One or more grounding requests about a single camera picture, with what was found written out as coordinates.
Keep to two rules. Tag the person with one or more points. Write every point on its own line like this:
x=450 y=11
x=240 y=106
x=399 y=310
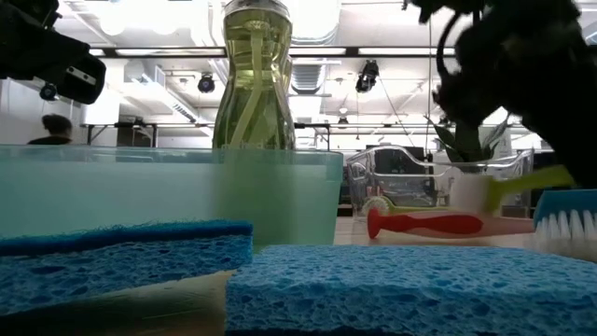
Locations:
x=53 y=130

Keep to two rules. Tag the blue scrub brush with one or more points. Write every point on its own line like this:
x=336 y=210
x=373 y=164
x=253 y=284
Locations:
x=564 y=200

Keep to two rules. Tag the green plant in white pot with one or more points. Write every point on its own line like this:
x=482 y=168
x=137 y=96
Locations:
x=468 y=147

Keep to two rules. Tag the clear plastic bin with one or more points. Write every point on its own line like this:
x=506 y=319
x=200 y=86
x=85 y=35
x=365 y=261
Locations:
x=359 y=177

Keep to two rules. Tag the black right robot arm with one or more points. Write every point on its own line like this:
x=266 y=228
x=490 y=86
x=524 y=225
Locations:
x=443 y=7

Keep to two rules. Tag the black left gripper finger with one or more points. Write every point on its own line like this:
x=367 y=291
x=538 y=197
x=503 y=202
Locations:
x=84 y=79

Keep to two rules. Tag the blue scouring sponge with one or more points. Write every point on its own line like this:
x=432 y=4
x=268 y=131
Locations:
x=116 y=266
x=396 y=294

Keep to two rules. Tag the clear yellow soap bottle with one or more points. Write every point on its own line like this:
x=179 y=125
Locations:
x=254 y=93

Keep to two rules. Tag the green translucent plastic bin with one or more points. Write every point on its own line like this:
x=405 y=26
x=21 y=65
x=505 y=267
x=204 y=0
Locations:
x=140 y=196

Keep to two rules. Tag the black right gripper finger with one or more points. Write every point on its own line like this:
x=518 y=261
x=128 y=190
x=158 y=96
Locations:
x=578 y=149

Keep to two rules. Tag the black ceiling spotlight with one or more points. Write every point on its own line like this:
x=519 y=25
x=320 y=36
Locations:
x=48 y=92
x=206 y=84
x=367 y=78

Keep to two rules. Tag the white ceiling air duct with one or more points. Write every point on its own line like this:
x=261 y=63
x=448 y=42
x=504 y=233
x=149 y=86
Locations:
x=163 y=93

